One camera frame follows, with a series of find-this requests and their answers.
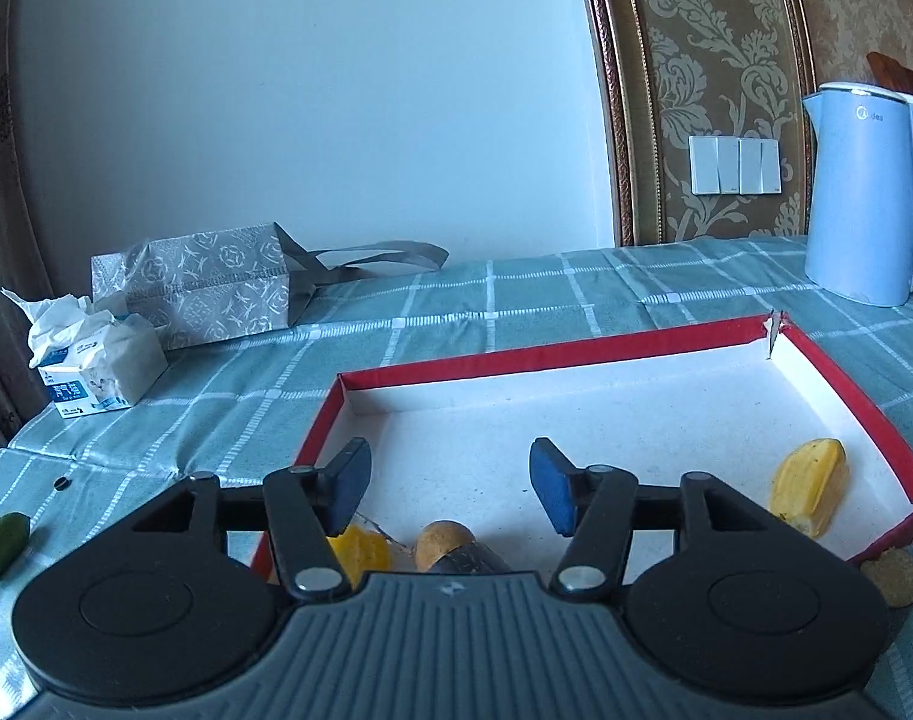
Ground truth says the dark sugarcane piece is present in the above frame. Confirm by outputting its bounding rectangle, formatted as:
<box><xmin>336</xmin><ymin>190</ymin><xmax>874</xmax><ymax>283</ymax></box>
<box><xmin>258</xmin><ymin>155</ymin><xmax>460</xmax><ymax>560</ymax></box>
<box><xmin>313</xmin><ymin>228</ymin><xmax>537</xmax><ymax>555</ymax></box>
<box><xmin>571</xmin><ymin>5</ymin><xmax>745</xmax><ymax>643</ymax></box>
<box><xmin>860</xmin><ymin>548</ymin><xmax>913</xmax><ymax>610</ymax></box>
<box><xmin>429</xmin><ymin>541</ymin><xmax>511</xmax><ymax>575</ymax></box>

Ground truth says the yellow jackfruit piece left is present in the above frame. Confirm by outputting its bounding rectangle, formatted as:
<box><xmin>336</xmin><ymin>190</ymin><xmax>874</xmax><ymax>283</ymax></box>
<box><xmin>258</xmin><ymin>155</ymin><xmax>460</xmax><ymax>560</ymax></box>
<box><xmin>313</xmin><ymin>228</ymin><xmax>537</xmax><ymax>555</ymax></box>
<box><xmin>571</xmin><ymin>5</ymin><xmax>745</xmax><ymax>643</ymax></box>
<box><xmin>328</xmin><ymin>523</ymin><xmax>394</xmax><ymax>587</ymax></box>

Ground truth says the yellow jackfruit piece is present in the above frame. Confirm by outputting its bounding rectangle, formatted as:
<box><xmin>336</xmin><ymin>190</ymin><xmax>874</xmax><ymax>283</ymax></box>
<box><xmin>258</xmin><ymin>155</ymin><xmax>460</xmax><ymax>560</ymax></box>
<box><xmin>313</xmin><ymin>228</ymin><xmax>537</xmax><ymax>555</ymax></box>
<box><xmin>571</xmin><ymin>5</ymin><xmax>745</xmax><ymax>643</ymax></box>
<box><xmin>328</xmin><ymin>523</ymin><xmax>394</xmax><ymax>587</ymax></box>
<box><xmin>769</xmin><ymin>437</ymin><xmax>850</xmax><ymax>539</ymax></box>

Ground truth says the green checked tablecloth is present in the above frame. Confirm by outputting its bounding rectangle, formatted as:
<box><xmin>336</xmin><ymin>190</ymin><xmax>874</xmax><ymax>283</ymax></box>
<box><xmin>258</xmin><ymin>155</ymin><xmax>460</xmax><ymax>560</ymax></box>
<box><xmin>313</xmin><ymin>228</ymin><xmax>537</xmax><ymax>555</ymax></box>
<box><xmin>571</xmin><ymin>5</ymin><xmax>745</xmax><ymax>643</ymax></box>
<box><xmin>0</xmin><ymin>234</ymin><xmax>913</xmax><ymax>718</ymax></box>

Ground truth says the small brown longan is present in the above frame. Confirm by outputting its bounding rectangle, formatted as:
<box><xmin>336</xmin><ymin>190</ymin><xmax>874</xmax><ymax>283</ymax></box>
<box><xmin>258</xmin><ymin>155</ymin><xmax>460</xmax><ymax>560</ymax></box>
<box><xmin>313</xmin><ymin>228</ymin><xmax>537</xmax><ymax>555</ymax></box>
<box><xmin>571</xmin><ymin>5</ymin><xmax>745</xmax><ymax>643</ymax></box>
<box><xmin>414</xmin><ymin>520</ymin><xmax>476</xmax><ymax>572</ymax></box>

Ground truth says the red shallow cardboard box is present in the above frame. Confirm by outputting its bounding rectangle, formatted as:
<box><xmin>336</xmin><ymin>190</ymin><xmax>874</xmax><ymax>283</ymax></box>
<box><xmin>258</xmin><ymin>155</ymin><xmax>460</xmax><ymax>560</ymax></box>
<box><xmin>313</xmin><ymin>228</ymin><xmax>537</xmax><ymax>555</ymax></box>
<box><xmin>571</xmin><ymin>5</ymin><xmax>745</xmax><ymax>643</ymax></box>
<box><xmin>292</xmin><ymin>314</ymin><xmax>913</xmax><ymax>575</ymax></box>

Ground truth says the yellow jackfruit piece right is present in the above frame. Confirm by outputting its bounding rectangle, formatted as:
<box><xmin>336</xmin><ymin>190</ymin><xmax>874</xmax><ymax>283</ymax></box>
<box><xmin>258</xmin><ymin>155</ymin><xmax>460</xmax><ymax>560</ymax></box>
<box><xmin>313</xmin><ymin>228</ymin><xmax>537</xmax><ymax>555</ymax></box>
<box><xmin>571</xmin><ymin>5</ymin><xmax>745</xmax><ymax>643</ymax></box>
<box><xmin>769</xmin><ymin>437</ymin><xmax>850</xmax><ymax>539</ymax></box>

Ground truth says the silver patterned gift bag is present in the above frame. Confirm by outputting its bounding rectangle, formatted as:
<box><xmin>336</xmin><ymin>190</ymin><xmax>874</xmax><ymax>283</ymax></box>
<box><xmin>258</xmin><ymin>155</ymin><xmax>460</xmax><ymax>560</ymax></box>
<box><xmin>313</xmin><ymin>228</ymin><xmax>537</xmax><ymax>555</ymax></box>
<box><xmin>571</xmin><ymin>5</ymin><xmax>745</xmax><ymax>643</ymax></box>
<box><xmin>90</xmin><ymin>223</ymin><xmax>450</xmax><ymax>349</ymax></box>

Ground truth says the tissue pack with cat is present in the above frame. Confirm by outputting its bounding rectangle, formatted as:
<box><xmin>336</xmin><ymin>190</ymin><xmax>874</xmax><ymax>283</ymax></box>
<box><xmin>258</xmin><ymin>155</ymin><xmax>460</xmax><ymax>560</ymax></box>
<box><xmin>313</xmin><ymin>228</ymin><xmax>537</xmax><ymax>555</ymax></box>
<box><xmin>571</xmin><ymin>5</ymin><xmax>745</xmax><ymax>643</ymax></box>
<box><xmin>1</xmin><ymin>288</ymin><xmax>168</xmax><ymax>419</ymax></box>

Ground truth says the green cucumber piece on cloth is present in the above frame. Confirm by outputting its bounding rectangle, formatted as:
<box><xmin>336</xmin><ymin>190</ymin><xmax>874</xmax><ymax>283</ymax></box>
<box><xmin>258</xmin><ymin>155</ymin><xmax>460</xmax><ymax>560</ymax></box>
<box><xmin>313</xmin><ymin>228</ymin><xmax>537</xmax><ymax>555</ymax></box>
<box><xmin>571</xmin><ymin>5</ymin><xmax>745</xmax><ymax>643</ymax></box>
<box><xmin>0</xmin><ymin>512</ymin><xmax>31</xmax><ymax>580</ymax></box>

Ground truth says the light blue electric kettle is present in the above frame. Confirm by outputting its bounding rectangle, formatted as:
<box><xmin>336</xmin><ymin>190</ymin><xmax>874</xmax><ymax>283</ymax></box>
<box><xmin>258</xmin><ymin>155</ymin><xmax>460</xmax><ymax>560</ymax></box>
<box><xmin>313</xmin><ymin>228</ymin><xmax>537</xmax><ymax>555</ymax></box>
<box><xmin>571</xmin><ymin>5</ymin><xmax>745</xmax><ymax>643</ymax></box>
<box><xmin>803</xmin><ymin>82</ymin><xmax>913</xmax><ymax>307</ymax></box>

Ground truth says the white wall switch panel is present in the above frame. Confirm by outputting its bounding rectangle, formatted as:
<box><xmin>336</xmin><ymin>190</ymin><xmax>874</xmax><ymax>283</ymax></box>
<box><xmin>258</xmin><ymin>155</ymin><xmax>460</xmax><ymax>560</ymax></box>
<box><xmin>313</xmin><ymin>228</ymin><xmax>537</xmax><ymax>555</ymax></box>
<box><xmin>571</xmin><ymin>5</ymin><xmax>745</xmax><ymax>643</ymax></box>
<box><xmin>687</xmin><ymin>135</ymin><xmax>782</xmax><ymax>197</ymax></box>

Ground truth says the ornate wooden wall frame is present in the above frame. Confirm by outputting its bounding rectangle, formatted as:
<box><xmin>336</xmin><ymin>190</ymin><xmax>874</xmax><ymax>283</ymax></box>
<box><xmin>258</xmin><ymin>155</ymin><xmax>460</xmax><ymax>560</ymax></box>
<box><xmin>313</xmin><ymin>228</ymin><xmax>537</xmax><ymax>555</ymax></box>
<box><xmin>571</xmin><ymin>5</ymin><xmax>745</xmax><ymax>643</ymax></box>
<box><xmin>585</xmin><ymin>0</ymin><xmax>816</xmax><ymax>245</ymax></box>

